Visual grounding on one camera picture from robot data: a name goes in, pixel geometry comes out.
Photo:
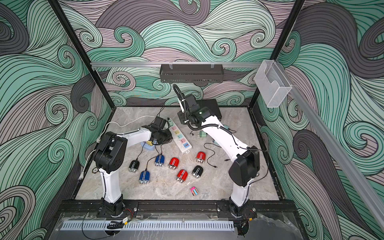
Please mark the black briefcase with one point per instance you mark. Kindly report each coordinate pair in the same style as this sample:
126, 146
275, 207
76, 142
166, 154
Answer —
212, 106

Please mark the pink striped small box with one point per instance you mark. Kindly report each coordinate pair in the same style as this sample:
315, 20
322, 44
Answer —
194, 191

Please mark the clear acrylic wall box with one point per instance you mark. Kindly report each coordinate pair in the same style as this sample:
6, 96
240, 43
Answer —
273, 83

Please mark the white power strip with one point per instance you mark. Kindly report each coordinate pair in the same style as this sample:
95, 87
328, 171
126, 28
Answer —
180, 139

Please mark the black shaver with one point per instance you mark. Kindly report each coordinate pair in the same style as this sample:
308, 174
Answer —
197, 171
134, 166

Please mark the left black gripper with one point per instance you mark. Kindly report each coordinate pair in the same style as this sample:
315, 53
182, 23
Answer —
169, 137

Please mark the blue shaver front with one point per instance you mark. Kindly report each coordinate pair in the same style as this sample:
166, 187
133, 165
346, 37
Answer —
144, 177

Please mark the black wall shelf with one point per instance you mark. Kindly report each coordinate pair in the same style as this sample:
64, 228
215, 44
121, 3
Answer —
191, 73

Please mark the red shaver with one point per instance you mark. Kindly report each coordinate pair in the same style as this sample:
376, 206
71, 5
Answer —
201, 157
174, 163
182, 176

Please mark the white slotted cable duct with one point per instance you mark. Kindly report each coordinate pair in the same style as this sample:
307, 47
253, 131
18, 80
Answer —
155, 225

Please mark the blue shaver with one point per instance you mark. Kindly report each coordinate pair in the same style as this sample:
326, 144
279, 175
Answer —
159, 161
144, 177

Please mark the aluminium wall rail back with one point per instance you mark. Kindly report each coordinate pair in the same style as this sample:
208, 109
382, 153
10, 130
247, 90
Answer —
137, 64

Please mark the light blue socket cube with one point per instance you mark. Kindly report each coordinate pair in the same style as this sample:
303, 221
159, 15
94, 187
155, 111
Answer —
148, 147

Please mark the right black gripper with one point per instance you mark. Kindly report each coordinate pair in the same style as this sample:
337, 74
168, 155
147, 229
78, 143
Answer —
181, 115

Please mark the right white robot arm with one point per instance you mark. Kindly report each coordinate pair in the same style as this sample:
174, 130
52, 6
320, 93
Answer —
245, 160

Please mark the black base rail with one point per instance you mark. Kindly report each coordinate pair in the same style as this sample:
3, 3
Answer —
144, 208

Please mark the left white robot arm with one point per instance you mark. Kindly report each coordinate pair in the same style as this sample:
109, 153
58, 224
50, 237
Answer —
110, 155

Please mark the green charger adapter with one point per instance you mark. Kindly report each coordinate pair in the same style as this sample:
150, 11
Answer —
202, 134
171, 123

